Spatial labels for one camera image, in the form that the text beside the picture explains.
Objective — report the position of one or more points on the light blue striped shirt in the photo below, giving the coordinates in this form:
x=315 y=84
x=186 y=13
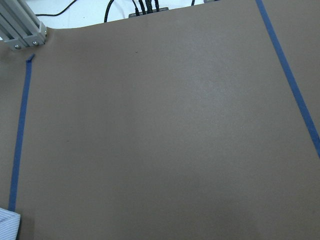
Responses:
x=9 y=224

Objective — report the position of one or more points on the aluminium frame post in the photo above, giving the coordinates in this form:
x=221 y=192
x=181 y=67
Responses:
x=19 y=26

